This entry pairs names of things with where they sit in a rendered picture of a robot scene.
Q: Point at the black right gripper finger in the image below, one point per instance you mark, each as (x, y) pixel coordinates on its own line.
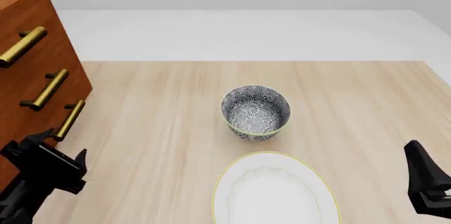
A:
(424, 168)

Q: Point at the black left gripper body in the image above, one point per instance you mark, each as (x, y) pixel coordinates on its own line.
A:
(53, 162)

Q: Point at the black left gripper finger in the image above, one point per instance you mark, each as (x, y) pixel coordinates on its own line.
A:
(82, 162)
(39, 136)

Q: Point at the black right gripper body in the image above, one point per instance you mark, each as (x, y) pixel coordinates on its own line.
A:
(435, 204)

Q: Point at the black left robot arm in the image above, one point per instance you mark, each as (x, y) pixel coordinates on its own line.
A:
(21, 200)

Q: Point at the wooden cabinet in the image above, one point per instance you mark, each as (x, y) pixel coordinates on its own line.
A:
(53, 57)

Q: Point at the white plate with yellow rim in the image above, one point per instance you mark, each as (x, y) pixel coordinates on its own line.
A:
(275, 195)

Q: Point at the patterned grey bowl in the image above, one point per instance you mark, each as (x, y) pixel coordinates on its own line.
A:
(255, 114)

